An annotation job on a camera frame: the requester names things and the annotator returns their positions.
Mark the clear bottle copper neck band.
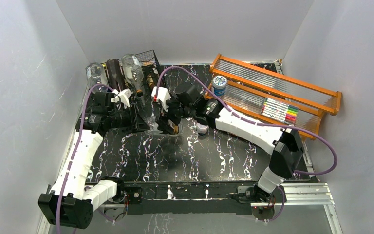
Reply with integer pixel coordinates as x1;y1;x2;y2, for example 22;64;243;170
121;54;144;97

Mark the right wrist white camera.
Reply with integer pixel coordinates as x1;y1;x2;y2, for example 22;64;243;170
151;86;171;112

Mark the small clear glitter cup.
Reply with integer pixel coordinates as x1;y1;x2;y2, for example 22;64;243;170
196;122;209;135

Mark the dark red wine bottle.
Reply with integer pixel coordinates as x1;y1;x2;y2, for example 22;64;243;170
106;58;127;91

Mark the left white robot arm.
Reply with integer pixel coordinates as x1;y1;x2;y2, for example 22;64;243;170
38;89;144;229

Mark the wrist white camera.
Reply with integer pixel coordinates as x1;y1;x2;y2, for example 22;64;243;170
151;86;171;112
111;88;133;109

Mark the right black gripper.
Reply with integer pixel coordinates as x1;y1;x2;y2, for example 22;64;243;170
155;95;195;136

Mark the black wire wine rack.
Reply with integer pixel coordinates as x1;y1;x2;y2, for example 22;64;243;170
102;50;163;98

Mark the blue white lidded jar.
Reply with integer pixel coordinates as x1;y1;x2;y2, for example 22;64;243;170
211;75;227;96

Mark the clear bottle blue label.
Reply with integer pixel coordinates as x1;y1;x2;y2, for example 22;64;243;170
86;63;108;88

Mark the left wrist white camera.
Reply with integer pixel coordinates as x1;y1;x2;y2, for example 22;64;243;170
111;88;133;109

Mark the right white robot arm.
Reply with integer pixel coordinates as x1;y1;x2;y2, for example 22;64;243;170
151;82;304;203

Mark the green bottle silver cap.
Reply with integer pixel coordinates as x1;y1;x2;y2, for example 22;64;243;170
146;73;159;93

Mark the coloured marker pen set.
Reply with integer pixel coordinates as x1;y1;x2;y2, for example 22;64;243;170
261;97;299;126

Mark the aluminium base frame rail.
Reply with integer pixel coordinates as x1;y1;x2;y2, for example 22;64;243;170
38;180;342;234

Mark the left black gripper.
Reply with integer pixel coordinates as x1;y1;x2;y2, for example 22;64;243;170
108;103;150;134

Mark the clear bottle black gold cap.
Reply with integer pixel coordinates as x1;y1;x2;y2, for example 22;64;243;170
144;115;180;135

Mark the orange wooden shelf rack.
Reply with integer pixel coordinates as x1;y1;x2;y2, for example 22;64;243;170
210;54;342;134

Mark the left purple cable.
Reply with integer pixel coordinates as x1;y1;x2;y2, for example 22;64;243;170
55;84;117;234

